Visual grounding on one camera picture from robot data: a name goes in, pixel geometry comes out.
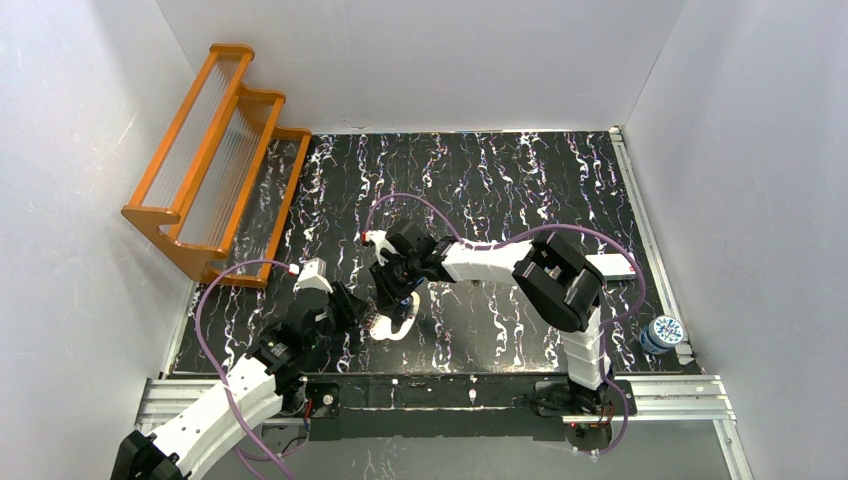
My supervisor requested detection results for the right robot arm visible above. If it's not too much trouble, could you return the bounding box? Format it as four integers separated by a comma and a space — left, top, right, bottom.
361, 219, 610, 409

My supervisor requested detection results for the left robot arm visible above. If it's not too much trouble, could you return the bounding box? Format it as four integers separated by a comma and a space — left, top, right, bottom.
111, 281, 369, 479

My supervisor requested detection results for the orange wooden rack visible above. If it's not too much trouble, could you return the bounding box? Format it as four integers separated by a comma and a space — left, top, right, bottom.
121, 43, 312, 288

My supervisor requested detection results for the white box red label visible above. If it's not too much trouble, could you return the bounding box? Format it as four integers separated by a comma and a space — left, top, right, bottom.
586, 253, 636, 281

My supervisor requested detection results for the blue white tape roll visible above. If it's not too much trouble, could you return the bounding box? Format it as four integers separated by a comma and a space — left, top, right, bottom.
639, 315, 685, 355

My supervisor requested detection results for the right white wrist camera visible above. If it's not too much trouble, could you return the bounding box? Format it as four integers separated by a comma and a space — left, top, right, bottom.
361, 230, 397, 265

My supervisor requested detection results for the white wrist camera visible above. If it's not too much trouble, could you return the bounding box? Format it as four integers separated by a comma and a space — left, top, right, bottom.
294, 258, 332, 293
361, 230, 397, 265

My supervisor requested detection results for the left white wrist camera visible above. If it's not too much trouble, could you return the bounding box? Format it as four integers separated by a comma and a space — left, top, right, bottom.
294, 258, 332, 293

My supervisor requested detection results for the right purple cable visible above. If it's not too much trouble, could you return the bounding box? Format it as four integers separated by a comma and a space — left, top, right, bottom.
362, 192, 648, 458

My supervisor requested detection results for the purple cable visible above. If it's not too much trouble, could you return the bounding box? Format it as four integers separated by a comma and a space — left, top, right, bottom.
362, 192, 648, 458
195, 258, 299, 480

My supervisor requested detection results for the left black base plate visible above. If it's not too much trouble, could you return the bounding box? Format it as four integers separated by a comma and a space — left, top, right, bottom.
282, 382, 341, 420

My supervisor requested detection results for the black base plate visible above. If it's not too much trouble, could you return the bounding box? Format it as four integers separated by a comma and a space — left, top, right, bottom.
282, 382, 341, 420
527, 377, 638, 420

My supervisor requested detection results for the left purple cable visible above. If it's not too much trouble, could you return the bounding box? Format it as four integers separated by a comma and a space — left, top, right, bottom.
195, 258, 299, 480

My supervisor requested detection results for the aluminium frame rail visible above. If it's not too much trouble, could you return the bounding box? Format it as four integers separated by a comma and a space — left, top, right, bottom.
138, 130, 751, 479

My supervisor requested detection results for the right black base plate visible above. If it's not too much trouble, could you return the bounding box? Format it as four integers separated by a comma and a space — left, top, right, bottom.
527, 377, 638, 420

